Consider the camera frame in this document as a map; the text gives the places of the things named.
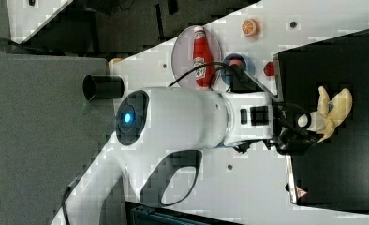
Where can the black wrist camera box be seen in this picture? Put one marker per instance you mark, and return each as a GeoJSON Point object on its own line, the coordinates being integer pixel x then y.
{"type": "Point", "coordinates": [250, 86]}

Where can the black cylindrical cup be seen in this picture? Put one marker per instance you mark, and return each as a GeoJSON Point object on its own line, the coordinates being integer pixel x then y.
{"type": "Point", "coordinates": [102, 87]}

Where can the black toaster oven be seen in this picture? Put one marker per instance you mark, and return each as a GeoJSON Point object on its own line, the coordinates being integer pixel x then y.
{"type": "Point", "coordinates": [335, 173]}

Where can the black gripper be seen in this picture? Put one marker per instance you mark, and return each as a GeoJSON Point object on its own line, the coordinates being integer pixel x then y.
{"type": "Point", "coordinates": [294, 129]}

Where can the red strawberry toy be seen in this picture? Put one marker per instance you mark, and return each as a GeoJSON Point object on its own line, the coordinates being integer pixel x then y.
{"type": "Point", "coordinates": [269, 69]}

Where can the orange slice toy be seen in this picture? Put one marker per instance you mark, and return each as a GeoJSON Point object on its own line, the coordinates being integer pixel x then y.
{"type": "Point", "coordinates": [250, 28]}

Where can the blue bowl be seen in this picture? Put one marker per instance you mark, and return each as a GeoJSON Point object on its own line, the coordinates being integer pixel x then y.
{"type": "Point", "coordinates": [251, 65]}

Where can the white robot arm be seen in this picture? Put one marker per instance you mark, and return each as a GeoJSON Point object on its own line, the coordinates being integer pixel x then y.
{"type": "Point", "coordinates": [162, 130]}

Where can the blue frame rail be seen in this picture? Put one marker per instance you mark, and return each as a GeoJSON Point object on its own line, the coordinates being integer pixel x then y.
{"type": "Point", "coordinates": [138, 214]}

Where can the red ketchup bottle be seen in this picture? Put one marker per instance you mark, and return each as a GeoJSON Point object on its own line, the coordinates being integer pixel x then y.
{"type": "Point", "coordinates": [202, 59]}

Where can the pink strawberry toy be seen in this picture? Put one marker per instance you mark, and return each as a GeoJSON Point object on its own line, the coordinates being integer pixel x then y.
{"type": "Point", "coordinates": [236, 61]}

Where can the lilac round plate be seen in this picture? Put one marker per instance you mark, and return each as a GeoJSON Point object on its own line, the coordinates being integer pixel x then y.
{"type": "Point", "coordinates": [182, 56]}

